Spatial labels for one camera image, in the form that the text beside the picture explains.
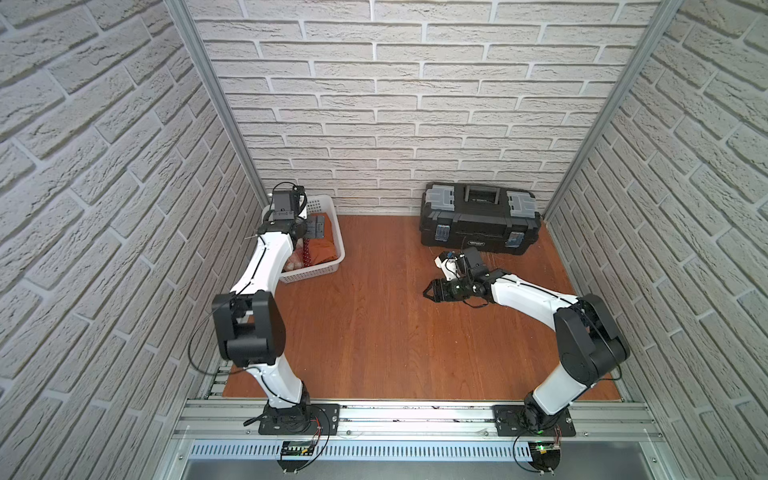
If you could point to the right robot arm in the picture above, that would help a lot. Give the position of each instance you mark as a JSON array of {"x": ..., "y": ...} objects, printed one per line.
[{"x": 590, "y": 342}]

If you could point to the orange skirt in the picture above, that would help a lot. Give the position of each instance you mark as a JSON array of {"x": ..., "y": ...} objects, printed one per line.
[{"x": 324, "y": 251}]

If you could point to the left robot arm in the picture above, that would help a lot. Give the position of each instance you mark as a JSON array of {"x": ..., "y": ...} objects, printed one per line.
[{"x": 249, "y": 328}]

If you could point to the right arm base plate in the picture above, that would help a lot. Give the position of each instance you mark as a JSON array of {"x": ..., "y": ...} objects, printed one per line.
[{"x": 527, "y": 420}]

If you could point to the black plastic toolbox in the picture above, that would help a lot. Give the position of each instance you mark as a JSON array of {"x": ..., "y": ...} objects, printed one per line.
[{"x": 488, "y": 218}]

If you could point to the aluminium mounting rail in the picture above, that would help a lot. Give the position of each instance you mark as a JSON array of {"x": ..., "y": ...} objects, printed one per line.
[{"x": 354, "y": 419}]

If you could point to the controller board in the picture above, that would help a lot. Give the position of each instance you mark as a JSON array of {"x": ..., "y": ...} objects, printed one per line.
[
  {"x": 545, "y": 457},
  {"x": 296, "y": 455}
]

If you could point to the white plastic basket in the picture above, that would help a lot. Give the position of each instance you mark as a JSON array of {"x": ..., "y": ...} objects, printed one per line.
[{"x": 318, "y": 204}]

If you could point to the left controller board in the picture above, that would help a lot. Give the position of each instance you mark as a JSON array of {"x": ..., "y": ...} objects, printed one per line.
[{"x": 296, "y": 455}]

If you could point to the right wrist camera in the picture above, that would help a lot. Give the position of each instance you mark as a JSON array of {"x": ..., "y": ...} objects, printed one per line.
[{"x": 448, "y": 262}]

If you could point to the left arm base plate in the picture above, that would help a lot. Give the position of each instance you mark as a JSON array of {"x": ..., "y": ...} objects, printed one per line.
[{"x": 312, "y": 419}]

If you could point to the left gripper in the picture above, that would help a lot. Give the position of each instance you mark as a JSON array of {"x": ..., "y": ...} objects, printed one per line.
[{"x": 285, "y": 217}]

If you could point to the red plaid skirt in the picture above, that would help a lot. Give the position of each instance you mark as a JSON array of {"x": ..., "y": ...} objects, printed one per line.
[{"x": 296, "y": 259}]

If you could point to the red polka dot skirt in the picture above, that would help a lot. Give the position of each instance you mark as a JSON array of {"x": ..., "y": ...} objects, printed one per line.
[{"x": 306, "y": 254}]

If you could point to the right controller board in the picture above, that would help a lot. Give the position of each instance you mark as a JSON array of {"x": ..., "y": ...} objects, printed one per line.
[{"x": 545, "y": 457}]

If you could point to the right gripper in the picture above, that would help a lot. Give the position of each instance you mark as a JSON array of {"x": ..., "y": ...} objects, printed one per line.
[{"x": 440, "y": 292}]

